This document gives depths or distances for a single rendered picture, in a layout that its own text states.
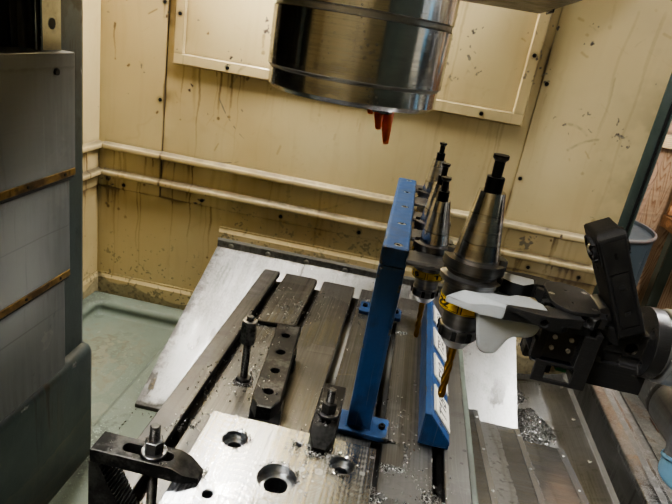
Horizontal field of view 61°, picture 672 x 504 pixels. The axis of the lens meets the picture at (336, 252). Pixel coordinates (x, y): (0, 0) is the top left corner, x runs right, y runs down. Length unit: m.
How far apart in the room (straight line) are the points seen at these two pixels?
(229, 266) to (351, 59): 1.27
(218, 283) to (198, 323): 0.15
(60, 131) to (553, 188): 1.19
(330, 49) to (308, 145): 1.14
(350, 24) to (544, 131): 1.16
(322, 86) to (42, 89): 0.48
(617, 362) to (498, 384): 0.92
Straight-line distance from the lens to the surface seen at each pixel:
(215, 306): 1.59
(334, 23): 0.48
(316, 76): 0.48
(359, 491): 0.75
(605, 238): 0.57
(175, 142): 1.73
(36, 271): 0.94
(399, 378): 1.14
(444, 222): 0.87
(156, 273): 1.88
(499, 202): 0.56
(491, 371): 1.56
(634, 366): 0.65
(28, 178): 0.87
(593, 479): 1.49
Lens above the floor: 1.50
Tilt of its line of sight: 21 degrees down
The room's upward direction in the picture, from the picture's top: 10 degrees clockwise
